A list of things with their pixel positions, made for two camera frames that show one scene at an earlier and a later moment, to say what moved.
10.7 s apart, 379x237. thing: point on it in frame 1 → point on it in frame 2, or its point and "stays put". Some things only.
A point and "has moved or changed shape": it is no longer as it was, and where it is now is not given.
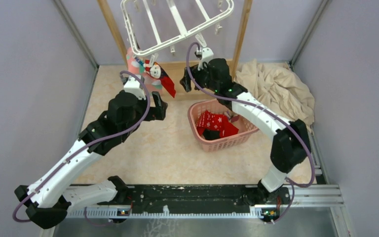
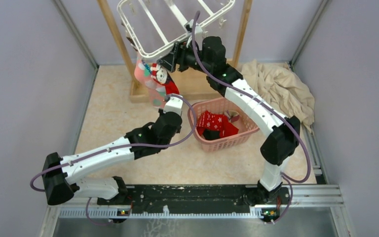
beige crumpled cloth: x=278 y=86 stays put
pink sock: x=154 y=85 has moved or changed shape
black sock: x=211 y=135 stays put
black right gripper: x=185 y=81 → x=177 y=55
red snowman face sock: x=156 y=71 has moved or changed shape
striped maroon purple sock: x=234 y=118 stays put
